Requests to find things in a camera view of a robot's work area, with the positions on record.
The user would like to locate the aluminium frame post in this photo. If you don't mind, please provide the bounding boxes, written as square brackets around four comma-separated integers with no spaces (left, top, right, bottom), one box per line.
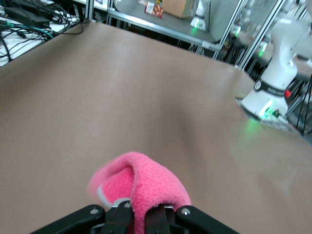
[85,0,95,22]

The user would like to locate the black looped floor cable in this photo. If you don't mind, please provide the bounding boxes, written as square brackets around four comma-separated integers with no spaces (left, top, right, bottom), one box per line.
[52,19,85,36]

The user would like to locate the black base cable bundle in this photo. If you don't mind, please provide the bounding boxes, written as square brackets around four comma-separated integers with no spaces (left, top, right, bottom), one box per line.
[291,70,312,137]

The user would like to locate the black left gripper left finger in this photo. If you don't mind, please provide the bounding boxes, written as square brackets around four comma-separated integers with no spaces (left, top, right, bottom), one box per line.
[29,198,134,234]

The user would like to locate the gray background table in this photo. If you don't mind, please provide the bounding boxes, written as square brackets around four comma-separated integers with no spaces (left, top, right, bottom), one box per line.
[114,0,225,45]

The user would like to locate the green cable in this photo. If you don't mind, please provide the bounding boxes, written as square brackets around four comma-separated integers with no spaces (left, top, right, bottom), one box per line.
[0,20,58,41]

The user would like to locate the cardboard box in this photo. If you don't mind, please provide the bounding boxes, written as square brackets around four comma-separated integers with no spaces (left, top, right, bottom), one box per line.
[161,0,196,19]

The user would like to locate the black power adapter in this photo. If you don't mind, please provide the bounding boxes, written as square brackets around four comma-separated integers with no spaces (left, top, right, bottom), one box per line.
[3,5,51,28]

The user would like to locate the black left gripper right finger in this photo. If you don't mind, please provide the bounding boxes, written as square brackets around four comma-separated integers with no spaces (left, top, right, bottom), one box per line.
[145,205,241,234]

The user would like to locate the black tangled floor cables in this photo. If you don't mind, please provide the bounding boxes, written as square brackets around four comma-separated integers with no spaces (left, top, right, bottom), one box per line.
[0,0,82,67]

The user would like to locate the orange snack package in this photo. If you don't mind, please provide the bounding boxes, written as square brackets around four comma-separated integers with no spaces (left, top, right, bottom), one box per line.
[144,0,165,19]

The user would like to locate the aluminium frame structure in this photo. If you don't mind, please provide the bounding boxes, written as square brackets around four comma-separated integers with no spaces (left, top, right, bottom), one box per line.
[106,0,285,69]

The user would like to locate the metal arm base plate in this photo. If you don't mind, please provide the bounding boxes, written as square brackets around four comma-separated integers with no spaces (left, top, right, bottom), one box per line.
[234,97,293,133]

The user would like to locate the gray and pink towel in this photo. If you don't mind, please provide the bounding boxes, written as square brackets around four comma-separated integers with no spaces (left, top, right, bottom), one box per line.
[87,151,192,234]

